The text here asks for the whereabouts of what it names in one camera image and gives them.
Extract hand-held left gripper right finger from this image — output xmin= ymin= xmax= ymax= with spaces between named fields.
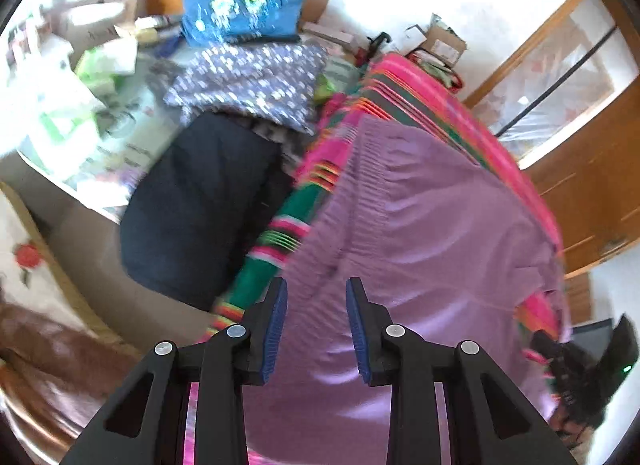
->
xmin=347 ymin=277 xmax=576 ymax=465

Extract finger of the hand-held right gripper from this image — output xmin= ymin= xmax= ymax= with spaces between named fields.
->
xmin=530 ymin=331 xmax=563 ymax=371

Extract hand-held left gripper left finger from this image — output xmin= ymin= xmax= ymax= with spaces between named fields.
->
xmin=60 ymin=277 xmax=288 ymax=465

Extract purple fleece pants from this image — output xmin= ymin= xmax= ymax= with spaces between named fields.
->
xmin=240 ymin=117 xmax=566 ymax=465

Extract dark navy cloth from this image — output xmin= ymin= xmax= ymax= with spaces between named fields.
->
xmin=120 ymin=112 xmax=296 ymax=311

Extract wooden door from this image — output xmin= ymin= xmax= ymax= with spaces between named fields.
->
xmin=525 ymin=0 xmax=640 ymax=276

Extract brown fuzzy blanket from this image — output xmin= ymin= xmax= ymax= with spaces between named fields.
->
xmin=0 ymin=290 xmax=141 ymax=446

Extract pink green plaid blanket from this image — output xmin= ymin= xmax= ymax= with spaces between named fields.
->
xmin=207 ymin=52 xmax=576 ymax=396

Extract purple dotted cloth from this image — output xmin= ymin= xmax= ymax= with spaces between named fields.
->
xmin=165 ymin=42 xmax=328 ymax=136

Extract rose print bedsheet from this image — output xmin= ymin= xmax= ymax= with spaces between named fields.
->
xmin=0 ymin=190 xmax=76 ymax=306

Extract translucent plastic curtain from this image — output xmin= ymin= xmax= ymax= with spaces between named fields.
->
xmin=470 ymin=0 xmax=616 ymax=160

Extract black pole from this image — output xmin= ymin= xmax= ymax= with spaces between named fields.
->
xmin=495 ymin=27 xmax=616 ymax=136

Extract cardboard box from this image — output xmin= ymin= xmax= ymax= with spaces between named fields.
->
xmin=405 ymin=15 xmax=468 ymax=66

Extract pile of green white packages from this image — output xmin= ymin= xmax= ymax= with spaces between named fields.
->
xmin=0 ymin=0 xmax=186 ymax=206

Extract wooden door frame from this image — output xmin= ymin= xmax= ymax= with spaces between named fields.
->
xmin=462 ymin=0 xmax=601 ymax=106

